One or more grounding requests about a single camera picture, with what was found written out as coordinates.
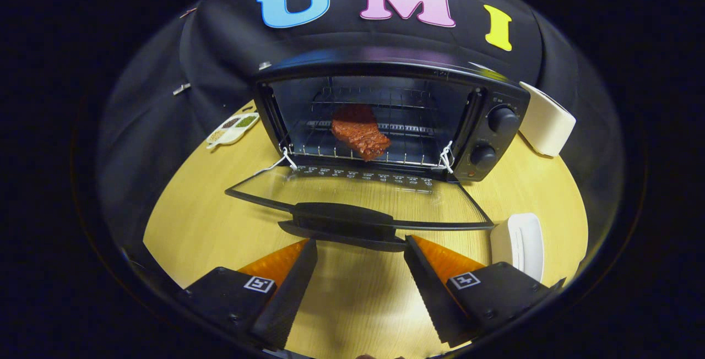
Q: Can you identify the black toaster oven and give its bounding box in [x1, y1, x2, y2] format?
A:
[225, 51, 531, 253]

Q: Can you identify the white divided spice dish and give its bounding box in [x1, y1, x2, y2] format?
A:
[206, 112, 260, 150]

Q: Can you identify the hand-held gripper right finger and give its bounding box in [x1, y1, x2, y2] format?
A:
[404, 234, 567, 349]

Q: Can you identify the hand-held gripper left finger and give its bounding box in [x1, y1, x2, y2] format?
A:
[179, 238, 319, 350]

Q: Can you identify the brown steak piece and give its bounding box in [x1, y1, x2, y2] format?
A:
[331, 105, 392, 162]

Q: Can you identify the white ribbed tray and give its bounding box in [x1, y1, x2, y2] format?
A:
[490, 213, 545, 282]

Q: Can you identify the white toaster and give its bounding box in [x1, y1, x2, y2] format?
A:
[518, 81, 577, 157]

